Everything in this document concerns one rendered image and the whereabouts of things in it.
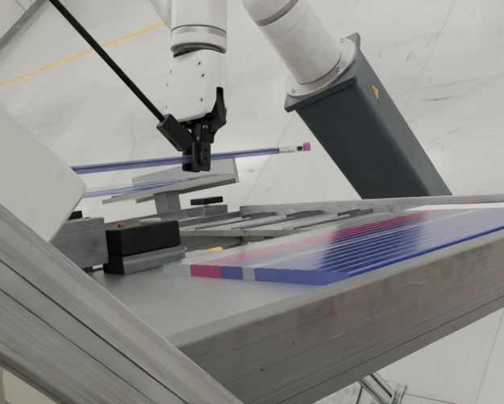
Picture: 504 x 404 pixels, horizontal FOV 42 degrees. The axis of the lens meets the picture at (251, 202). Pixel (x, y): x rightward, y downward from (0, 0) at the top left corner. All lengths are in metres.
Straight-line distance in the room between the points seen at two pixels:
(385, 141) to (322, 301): 1.20
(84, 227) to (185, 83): 0.37
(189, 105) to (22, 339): 0.74
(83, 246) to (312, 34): 0.94
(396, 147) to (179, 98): 0.75
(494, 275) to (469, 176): 1.56
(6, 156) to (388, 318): 0.30
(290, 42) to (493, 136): 0.96
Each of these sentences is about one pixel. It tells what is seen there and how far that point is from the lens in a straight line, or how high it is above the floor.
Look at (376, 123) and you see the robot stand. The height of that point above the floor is 0.55.
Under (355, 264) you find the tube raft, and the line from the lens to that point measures 0.52.
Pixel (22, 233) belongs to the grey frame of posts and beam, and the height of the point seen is 1.32.
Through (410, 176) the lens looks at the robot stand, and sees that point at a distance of 1.67.
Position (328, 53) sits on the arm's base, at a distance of 1.51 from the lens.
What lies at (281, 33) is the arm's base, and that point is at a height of 0.85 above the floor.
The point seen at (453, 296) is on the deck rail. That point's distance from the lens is 0.54.
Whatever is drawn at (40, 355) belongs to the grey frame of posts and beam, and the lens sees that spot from 0.25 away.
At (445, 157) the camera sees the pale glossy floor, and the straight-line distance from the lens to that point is 2.26.
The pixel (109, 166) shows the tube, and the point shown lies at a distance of 0.88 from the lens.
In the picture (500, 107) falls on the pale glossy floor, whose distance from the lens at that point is 2.33.
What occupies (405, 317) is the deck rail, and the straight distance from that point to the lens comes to 0.48.
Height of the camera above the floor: 1.40
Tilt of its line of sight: 32 degrees down
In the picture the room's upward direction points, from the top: 42 degrees counter-clockwise
